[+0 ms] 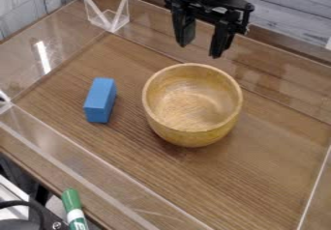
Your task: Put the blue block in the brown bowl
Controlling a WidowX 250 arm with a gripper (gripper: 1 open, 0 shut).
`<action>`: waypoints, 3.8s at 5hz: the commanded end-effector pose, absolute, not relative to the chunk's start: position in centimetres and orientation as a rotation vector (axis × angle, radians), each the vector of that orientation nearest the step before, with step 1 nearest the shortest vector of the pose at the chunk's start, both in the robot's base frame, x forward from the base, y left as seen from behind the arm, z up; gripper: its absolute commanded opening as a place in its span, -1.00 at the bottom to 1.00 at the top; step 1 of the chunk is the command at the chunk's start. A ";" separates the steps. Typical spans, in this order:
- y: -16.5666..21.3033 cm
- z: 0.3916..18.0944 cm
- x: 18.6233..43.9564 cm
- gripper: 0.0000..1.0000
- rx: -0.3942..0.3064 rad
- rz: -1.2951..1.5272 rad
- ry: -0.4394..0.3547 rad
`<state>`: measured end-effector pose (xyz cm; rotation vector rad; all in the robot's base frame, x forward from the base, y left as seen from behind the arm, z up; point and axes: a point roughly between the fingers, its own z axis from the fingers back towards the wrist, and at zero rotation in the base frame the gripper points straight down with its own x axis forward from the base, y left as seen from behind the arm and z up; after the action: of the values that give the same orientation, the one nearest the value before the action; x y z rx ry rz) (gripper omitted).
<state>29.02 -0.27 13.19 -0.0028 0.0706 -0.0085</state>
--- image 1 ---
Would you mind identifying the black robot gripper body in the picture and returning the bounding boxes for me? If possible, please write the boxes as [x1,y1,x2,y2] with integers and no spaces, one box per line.
[165,0,255,34]

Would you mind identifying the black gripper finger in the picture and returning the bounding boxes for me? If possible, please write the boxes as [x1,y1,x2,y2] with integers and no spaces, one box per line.
[209,21,236,59]
[172,6,197,47]

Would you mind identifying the blue rectangular block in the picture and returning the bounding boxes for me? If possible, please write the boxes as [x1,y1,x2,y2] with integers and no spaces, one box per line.
[83,77,117,123]

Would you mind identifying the brown wooden bowl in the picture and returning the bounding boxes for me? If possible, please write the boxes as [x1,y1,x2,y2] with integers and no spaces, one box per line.
[142,63,243,148]

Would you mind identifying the green white marker pen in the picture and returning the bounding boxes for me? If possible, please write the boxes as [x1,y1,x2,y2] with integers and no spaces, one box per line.
[61,188,90,230]

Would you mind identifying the clear acrylic corner bracket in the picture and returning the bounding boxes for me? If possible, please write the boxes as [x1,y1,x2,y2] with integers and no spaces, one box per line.
[85,0,129,33]

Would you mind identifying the clear acrylic tray wall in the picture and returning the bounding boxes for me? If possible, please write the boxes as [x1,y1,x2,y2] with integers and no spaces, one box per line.
[0,103,212,230]

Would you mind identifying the black cable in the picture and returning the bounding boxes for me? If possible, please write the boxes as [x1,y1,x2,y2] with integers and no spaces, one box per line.
[0,200,48,230]

